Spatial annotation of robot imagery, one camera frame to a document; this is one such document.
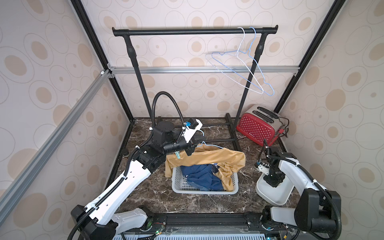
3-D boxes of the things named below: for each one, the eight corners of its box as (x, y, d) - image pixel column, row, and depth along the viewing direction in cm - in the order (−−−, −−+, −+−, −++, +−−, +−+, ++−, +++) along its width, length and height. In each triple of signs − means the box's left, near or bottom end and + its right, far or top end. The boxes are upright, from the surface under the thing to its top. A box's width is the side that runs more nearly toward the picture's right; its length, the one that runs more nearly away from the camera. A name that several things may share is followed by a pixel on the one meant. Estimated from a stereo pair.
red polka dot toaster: (266, 151, 103) (277, 135, 88) (236, 130, 115) (242, 113, 101) (279, 137, 110) (291, 120, 96) (250, 119, 122) (257, 101, 108)
